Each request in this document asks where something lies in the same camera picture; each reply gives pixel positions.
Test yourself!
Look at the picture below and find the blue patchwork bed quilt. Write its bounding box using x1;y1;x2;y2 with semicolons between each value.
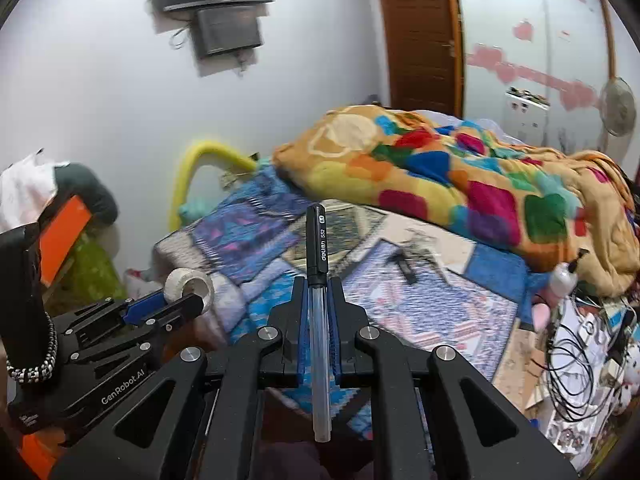
152;165;532;442

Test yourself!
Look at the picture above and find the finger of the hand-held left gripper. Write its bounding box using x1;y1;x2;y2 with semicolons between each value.
119;289;173;327
134;294;207;348

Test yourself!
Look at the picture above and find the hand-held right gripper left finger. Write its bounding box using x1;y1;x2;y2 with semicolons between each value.
50;276;308;480

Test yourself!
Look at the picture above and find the standing electric fan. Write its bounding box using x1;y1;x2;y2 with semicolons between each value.
600;76;640;137

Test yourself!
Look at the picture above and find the white cloth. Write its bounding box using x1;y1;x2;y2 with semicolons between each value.
0;149;71;234

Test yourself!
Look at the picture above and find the small white cabinet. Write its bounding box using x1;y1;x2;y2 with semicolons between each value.
504;87;551;147

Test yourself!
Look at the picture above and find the frosted sliding door wardrobe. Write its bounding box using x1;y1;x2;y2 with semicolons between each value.
450;0;621;161

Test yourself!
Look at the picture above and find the green patterned bag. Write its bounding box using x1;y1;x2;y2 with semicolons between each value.
65;240;127;307

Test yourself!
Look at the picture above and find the white bottle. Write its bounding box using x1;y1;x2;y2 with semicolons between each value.
547;250;589;307

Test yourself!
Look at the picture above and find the white plastic bag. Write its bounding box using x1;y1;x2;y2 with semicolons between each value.
125;267;162;287

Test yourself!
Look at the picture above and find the teal cloth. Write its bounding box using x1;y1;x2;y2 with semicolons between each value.
180;197;224;226

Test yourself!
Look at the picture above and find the colourful heart print blanket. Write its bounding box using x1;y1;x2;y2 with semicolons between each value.
272;105;640;297

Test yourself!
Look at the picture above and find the orange box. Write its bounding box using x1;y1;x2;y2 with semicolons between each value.
37;195;94;287

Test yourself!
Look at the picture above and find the black cap clear pen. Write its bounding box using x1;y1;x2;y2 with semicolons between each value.
305;203;334;444

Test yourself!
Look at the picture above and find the dark grey cloth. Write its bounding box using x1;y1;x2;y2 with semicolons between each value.
52;162;120;226

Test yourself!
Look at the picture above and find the black marker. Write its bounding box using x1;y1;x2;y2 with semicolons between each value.
390;252;419;286

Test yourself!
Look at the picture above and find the small wall monitor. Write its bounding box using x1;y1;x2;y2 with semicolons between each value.
192;4;265;61

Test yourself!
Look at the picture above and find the black white braided strap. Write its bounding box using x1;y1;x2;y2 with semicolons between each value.
6;310;57;386

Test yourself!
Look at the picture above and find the white tape roll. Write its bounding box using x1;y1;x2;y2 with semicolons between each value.
164;268;215;314

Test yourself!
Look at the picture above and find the brown wooden door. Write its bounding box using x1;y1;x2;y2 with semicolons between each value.
375;0;466;117

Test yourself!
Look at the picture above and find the yellow foam tube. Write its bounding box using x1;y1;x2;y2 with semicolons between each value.
168;142;259;234

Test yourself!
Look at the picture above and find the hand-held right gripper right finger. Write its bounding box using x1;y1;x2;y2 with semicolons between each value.
330;276;581;480

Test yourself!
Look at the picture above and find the black cable bundle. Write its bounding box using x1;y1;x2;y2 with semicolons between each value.
542;295;632;424

